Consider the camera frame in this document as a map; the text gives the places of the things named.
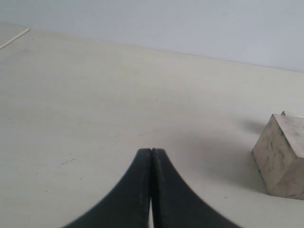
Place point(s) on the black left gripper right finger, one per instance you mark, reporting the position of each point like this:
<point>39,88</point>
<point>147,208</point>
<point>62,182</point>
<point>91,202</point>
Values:
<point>174,203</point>

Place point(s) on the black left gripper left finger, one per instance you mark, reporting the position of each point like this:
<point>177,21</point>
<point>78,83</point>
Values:
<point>127,205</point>

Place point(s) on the second largest wooden cube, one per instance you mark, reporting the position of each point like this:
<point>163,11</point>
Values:
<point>287,113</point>

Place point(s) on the thin white strip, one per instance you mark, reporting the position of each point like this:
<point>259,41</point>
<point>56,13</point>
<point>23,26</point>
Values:
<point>14,38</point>

